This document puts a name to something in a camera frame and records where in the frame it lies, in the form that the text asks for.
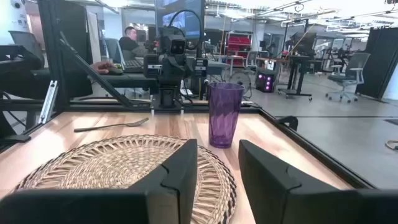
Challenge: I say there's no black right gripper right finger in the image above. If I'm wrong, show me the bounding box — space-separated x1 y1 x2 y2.
238 139 398 224

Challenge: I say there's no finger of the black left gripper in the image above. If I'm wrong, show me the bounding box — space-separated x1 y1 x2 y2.
143 54 161 78
194 57 208 78

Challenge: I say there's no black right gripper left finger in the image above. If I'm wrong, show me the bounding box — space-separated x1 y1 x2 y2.
0 139 198 224

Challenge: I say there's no dark metal fork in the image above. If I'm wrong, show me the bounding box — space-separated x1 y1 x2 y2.
73 117 150 133

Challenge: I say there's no open laptop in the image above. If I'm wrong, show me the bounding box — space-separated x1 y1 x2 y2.
123 57 146 74

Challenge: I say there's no seated person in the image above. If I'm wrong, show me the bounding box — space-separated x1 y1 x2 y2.
118 26 150 62

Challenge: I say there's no round floor fan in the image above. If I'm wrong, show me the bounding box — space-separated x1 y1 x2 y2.
229 70 252 99

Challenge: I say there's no large dark monitor screen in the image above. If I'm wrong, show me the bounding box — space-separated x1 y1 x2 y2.
154 0 206 40

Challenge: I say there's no red storage bin shelf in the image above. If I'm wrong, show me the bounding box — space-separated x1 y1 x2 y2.
225 30 253 68

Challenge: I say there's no person's hand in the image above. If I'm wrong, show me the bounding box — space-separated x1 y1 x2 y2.
90 61 118 75

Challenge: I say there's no purple plastic cup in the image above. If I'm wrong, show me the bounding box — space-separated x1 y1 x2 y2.
207 82 246 149

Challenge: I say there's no round woven straw placemat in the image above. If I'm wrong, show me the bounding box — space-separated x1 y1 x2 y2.
12 134 238 224

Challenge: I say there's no white panel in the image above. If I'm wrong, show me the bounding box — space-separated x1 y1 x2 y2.
86 11 102 63

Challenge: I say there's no computer tower with pink lights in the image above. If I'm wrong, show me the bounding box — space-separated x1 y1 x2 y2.
255 68 277 93

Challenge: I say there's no black table clamp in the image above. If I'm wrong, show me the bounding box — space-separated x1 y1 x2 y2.
278 115 299 131

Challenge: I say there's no black partition panel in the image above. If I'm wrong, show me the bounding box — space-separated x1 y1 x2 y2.
57 2 94 65

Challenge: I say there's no black standing desk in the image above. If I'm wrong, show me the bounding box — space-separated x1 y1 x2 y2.
277 55 323 101

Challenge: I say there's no black room partition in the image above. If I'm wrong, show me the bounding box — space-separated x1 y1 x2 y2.
355 26 398 100

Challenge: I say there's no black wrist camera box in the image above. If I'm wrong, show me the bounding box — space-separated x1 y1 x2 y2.
167 34 187 55

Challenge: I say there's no black camera cable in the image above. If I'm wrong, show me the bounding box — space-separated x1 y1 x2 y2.
167 9 203 50

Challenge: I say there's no silver metal bracket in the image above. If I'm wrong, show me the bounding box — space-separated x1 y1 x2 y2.
37 80 59 124

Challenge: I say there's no white camera unit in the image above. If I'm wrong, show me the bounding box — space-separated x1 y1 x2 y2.
0 0 30 34

